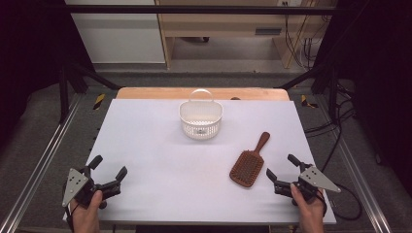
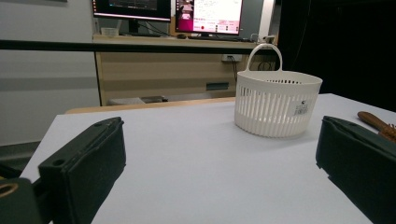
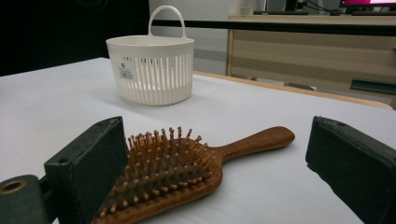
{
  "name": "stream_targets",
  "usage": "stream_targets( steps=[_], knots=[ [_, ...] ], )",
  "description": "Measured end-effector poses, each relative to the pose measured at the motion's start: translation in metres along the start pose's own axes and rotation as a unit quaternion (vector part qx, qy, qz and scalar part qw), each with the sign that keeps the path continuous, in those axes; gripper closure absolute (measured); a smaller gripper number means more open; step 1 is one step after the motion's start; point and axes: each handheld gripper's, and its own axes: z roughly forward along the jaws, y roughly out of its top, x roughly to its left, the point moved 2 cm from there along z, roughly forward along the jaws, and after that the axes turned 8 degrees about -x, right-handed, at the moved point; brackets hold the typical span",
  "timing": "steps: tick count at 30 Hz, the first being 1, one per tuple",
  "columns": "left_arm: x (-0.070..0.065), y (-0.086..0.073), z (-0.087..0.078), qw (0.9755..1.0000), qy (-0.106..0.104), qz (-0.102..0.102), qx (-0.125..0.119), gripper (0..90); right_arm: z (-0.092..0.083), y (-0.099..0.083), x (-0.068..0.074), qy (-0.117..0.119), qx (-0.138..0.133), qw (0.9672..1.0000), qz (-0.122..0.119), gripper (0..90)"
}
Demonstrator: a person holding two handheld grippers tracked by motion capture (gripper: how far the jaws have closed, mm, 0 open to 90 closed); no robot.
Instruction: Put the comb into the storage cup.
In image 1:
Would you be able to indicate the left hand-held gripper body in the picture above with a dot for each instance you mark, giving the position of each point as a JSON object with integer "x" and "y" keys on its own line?
{"x": 82, "y": 189}

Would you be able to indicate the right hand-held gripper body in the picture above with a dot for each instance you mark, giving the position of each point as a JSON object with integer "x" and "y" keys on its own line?
{"x": 312, "y": 179}

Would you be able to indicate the brown wooden hairbrush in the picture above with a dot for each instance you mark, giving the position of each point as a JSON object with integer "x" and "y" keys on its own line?
{"x": 247, "y": 166}

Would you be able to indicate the white plastic basket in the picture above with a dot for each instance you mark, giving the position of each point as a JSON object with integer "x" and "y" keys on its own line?
{"x": 200, "y": 124}

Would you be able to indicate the person's left hand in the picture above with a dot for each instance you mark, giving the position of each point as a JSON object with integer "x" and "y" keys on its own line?
{"x": 85, "y": 218}

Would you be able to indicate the person's right hand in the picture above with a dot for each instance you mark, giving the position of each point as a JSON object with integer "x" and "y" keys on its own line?
{"x": 310, "y": 215}

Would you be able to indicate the yellow black floor tape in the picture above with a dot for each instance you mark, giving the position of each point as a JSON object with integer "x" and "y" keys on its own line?
{"x": 99, "y": 101}
{"x": 306, "y": 101}

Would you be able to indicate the white cabinet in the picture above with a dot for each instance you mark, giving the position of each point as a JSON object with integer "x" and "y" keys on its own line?
{"x": 120, "y": 35}

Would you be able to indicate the light wooden desk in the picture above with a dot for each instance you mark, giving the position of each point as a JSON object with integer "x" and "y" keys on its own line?
{"x": 223, "y": 24}

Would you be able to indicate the aluminium floor rail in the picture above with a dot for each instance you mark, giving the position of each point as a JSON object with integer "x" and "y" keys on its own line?
{"x": 39, "y": 168}
{"x": 362, "y": 187}

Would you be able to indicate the black metal frame stand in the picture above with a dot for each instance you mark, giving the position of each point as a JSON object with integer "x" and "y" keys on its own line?
{"x": 333, "y": 93}
{"x": 64, "y": 93}

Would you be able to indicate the black horizontal frame bar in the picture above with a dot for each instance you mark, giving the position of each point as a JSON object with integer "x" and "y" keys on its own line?
{"x": 194, "y": 9}

